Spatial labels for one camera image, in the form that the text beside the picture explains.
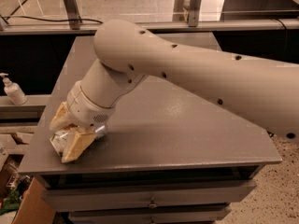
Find black cable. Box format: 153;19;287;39
0;15;104;25

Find brown cardboard box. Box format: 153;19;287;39
12;178;55;224

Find grey drawer cabinet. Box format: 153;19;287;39
20;36;281;224

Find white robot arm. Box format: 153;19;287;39
50;20;299;163

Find white pump bottle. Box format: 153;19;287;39
0;73;27;105

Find metal railing frame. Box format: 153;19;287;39
0;0;299;35

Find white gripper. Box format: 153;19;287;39
50;81;115;163

